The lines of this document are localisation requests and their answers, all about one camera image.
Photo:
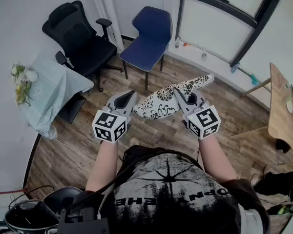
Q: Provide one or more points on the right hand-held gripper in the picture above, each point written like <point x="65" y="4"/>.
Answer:
<point x="205" y="121"/>

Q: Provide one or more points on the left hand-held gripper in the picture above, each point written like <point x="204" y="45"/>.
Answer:
<point x="105" y="125"/>

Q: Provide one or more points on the white black floral cushion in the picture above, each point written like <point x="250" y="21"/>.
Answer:
<point x="158" y="102"/>

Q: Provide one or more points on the blue chair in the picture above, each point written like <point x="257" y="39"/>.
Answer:
<point x="146" y="50"/>

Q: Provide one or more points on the person's left forearm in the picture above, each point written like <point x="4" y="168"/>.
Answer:
<point x="103" y="164"/>

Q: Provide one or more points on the person's right forearm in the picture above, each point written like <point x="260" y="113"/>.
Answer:
<point x="215" y="160"/>

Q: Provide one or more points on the black office chair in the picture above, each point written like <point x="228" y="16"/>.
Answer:
<point x="88" y="47"/>

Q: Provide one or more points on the person's left shoe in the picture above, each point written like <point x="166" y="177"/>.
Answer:
<point x="134" y="141"/>

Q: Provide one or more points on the person's shoe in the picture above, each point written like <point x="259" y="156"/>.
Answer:
<point x="134" y="141"/>
<point x="255" y="179"/>

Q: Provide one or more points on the small metal jar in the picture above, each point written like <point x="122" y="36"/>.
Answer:
<point x="204" y="56"/>

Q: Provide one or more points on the blue bottle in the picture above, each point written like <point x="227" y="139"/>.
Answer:
<point x="235" y="68"/>

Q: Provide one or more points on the black box under side table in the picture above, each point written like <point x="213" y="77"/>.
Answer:
<point x="72" y="108"/>

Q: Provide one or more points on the person's black trousers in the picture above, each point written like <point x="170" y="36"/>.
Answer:
<point x="141" y="153"/>

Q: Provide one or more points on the clear plastic bottle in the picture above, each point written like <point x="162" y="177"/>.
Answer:
<point x="177" y="43"/>

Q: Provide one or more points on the teal brush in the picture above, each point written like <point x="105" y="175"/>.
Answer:
<point x="254" y="79"/>

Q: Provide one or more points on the side table with pale cloth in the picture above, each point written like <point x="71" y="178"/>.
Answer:
<point x="53" y="89"/>

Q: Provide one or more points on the white vertical pipes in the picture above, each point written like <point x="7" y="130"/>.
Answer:
<point x="105" y="16"/>

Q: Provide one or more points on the wooden table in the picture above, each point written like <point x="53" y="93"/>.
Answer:
<point x="279" y="106"/>

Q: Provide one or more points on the white vase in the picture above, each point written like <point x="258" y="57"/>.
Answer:
<point x="31" y="75"/>

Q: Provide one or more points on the black object under table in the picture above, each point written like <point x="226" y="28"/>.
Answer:
<point x="283" y="145"/>

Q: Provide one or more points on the person's black printed t-shirt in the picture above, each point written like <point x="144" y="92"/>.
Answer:
<point x="175" y="203"/>

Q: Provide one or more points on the bunch of white yellow flowers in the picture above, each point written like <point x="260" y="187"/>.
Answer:
<point x="20" y="89"/>

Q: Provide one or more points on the black chest-mounted device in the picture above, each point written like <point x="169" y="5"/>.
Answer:
<point x="85" y="223"/>

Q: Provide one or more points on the black round bin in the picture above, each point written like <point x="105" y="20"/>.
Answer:
<point x="27" y="218"/>

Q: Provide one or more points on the black window frame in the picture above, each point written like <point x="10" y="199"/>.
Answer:
<point x="234" y="8"/>

